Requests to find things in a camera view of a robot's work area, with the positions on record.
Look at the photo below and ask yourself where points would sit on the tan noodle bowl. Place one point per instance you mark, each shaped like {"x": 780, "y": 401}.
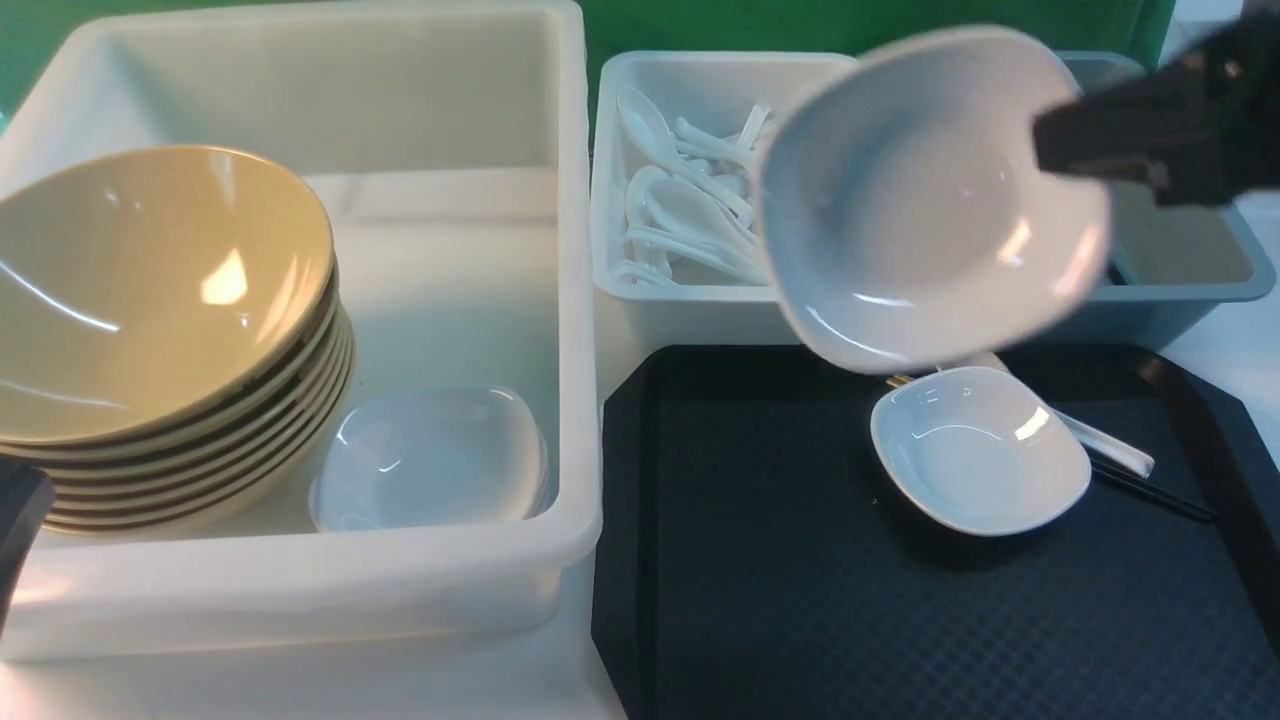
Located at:
{"x": 149, "y": 284}

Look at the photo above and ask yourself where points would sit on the tan bowl stack top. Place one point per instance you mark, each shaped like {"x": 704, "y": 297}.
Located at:
{"x": 245, "y": 401}

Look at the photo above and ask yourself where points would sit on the white square dish in tub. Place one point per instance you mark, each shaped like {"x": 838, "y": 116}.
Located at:
{"x": 433, "y": 457}

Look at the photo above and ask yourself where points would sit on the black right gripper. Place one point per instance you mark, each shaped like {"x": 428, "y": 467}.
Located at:
{"x": 1227, "y": 68}

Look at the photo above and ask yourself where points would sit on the white square dish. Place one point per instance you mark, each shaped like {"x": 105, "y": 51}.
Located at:
{"x": 433, "y": 457}
{"x": 980, "y": 450}
{"x": 905, "y": 221}

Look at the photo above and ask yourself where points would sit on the pile of white spoons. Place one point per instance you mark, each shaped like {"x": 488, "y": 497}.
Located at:
{"x": 690, "y": 200}

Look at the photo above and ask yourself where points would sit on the white spoon bin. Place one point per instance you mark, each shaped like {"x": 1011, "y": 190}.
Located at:
{"x": 715, "y": 92}

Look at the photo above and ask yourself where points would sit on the white soup spoon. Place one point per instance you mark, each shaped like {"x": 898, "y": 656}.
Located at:
{"x": 1134, "y": 461}

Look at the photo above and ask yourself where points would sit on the bottom tan stacked bowl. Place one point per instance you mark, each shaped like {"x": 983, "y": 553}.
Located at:
{"x": 307, "y": 459}

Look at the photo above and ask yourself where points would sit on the tan stacked bowl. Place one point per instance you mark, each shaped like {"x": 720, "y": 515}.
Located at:
{"x": 103, "y": 481}
{"x": 83, "y": 468}
{"x": 233, "y": 481}
{"x": 228, "y": 471}
{"x": 307, "y": 459}

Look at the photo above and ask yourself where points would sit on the black serving tray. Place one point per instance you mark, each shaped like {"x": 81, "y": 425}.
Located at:
{"x": 755, "y": 563}

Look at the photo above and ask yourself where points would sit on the grey-blue chopstick bin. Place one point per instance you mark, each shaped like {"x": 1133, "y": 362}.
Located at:
{"x": 1167, "y": 267}

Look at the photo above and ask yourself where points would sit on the black chopstick gold band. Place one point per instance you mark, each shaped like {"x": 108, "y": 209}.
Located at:
{"x": 1150, "y": 485}

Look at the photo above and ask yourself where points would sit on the large white plastic tub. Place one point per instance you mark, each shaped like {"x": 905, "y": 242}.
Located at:
{"x": 449, "y": 143}

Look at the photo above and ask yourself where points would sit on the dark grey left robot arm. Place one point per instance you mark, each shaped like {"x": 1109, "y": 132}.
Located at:
{"x": 27, "y": 495}

